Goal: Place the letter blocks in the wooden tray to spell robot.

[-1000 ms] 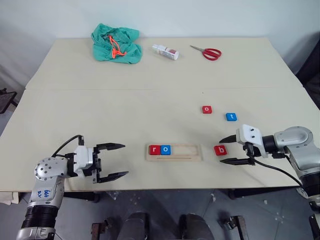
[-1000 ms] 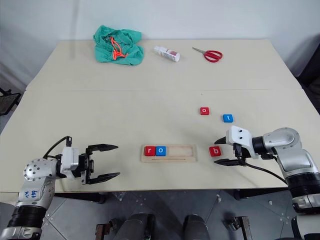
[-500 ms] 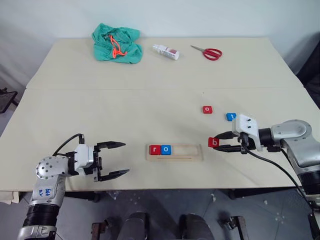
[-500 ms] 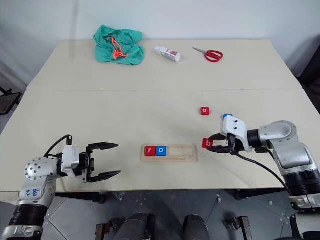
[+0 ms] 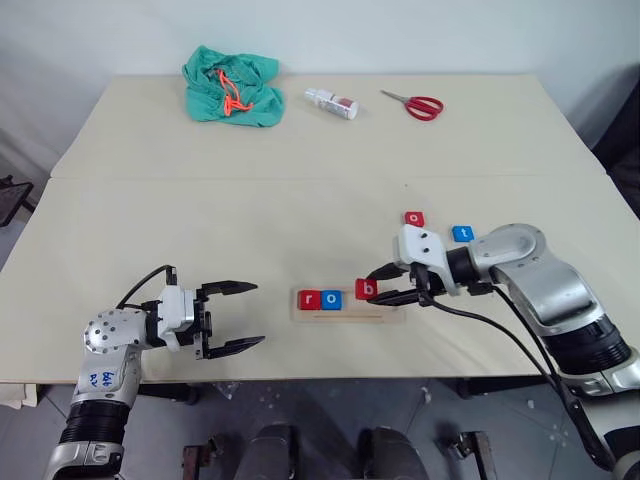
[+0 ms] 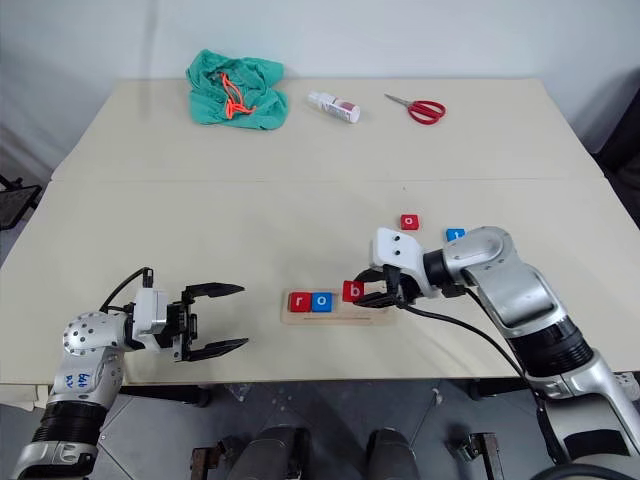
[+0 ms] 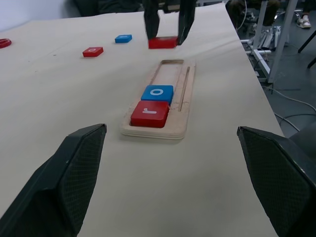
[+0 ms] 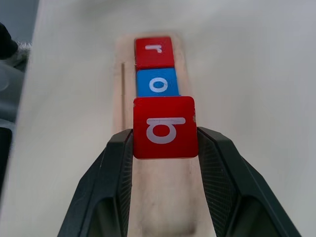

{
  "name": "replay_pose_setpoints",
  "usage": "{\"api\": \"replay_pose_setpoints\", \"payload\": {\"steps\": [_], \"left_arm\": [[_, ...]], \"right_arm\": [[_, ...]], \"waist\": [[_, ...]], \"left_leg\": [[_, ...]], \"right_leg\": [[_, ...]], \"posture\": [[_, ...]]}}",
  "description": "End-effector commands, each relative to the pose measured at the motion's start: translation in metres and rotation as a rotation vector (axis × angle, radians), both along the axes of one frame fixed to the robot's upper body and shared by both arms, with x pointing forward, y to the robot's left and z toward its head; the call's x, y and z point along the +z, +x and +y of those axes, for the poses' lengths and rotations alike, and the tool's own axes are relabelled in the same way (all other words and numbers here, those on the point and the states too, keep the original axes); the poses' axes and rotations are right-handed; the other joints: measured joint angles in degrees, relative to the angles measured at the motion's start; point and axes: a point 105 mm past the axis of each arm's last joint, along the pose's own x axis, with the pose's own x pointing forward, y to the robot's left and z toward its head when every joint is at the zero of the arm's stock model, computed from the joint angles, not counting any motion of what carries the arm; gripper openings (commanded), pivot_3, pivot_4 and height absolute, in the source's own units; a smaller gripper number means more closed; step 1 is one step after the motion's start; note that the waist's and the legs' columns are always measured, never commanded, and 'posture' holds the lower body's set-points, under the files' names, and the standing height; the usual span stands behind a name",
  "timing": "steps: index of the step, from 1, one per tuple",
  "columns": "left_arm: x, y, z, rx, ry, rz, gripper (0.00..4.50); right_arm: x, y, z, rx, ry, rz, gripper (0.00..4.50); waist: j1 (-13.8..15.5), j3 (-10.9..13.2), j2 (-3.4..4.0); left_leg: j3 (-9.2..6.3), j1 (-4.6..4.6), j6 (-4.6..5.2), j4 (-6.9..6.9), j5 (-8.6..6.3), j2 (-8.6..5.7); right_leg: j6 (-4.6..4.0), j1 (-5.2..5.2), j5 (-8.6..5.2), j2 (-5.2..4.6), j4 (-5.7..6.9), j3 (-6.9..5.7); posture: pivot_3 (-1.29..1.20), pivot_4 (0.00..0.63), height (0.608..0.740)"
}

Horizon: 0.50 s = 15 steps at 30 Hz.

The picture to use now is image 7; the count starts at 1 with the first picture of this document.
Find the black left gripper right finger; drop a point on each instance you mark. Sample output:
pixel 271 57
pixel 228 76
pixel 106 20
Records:
pixel 276 172

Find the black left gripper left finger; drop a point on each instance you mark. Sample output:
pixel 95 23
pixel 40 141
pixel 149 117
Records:
pixel 61 177

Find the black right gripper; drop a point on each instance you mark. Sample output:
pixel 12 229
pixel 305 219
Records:
pixel 170 5

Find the blue letter t block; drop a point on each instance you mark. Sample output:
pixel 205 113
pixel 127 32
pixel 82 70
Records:
pixel 123 38

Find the blue letter o block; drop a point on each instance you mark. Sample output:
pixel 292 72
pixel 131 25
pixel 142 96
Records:
pixel 158 93

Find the long wooden letter tray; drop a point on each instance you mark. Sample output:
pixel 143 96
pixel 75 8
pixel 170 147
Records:
pixel 184 98

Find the red letter o block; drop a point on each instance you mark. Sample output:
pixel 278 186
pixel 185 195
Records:
pixel 92 51

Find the red letter r block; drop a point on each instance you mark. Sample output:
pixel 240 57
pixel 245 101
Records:
pixel 149 114

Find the black chair leg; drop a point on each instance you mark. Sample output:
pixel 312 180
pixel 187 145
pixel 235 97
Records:
pixel 307 42

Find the white sneaker of bystander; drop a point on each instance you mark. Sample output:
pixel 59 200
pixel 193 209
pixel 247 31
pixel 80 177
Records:
pixel 304 22

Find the red round piece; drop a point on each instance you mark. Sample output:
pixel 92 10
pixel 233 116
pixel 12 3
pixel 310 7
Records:
pixel 4 43

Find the white metal table frame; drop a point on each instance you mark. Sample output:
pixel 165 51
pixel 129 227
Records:
pixel 277 49

